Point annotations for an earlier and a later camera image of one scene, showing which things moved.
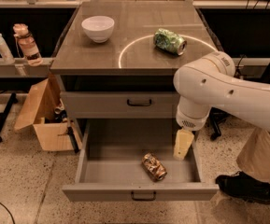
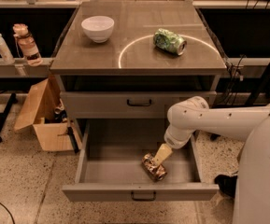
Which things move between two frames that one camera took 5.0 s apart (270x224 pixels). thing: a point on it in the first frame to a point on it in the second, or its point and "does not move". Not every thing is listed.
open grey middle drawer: [110, 165] does not move
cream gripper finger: [183, 140] to [163, 153]
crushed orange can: [152, 167] does not move
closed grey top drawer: [120, 105] does not move
